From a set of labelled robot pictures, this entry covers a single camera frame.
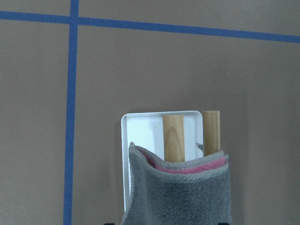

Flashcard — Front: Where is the wooden stick outer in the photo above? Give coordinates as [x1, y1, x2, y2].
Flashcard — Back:
[202, 111, 221, 156]

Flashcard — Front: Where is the wooden stick near tray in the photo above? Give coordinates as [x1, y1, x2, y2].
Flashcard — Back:
[163, 114, 185, 162]

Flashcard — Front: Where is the white rectangular tray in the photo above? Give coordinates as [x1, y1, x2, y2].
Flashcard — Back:
[121, 111, 203, 210]

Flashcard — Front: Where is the grey microfibre cloth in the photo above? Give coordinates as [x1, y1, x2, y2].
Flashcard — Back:
[122, 143, 233, 225]

